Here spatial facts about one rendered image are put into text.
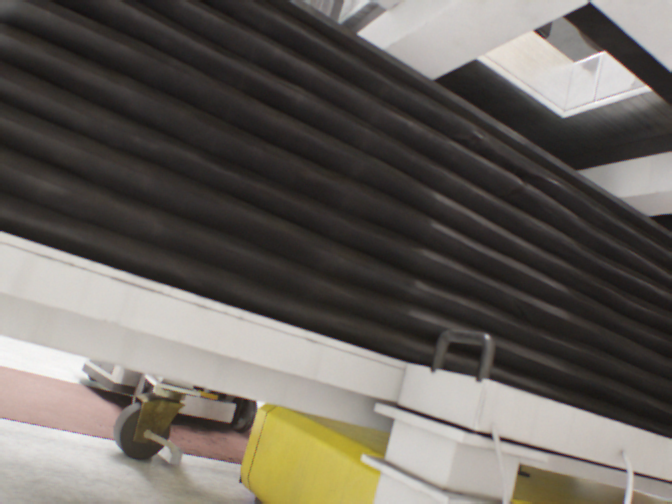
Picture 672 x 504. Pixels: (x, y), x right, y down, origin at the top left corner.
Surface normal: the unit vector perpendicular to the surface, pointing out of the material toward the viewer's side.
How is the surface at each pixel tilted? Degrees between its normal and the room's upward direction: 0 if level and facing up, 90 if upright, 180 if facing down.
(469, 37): 180
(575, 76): 90
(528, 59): 90
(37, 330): 90
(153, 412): 90
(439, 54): 180
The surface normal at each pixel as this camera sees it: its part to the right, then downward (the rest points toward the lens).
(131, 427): 0.62, 0.04
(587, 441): 0.46, -0.04
